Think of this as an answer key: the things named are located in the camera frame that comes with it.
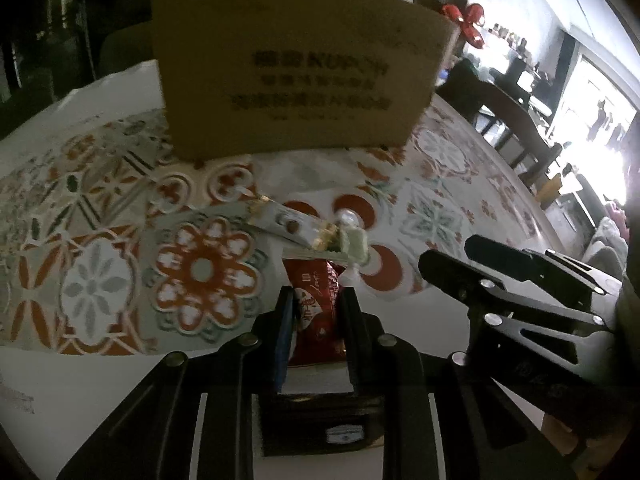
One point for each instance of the red snack packet white print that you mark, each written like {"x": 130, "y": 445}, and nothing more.
{"x": 317, "y": 310}

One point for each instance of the patterned floral table mat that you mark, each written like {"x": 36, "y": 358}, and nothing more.
{"x": 100, "y": 280}

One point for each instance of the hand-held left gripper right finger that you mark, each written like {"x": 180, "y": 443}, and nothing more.
{"x": 350, "y": 340}

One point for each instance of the brown cardboard box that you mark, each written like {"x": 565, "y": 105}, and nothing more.
{"x": 300, "y": 85}

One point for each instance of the dark upholstered chair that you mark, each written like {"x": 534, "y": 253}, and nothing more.
{"x": 127, "y": 50}

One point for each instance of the grey sofa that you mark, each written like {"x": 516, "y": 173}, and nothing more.
{"x": 607, "y": 247}

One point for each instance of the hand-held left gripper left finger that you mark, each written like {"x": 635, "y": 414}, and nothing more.
{"x": 284, "y": 340}

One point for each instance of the dark wooden chair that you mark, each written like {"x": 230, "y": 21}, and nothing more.
{"x": 510, "y": 115}

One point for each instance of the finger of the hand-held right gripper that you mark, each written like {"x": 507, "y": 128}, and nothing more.
{"x": 450, "y": 275}
{"x": 500, "y": 255}

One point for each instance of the white snack packet gold ends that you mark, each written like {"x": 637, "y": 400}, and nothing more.
{"x": 285, "y": 220}

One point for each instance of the pale green snack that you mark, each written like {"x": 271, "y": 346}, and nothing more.
{"x": 352, "y": 247}

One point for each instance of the red bow decoration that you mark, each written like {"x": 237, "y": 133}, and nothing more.
{"x": 465, "y": 22}

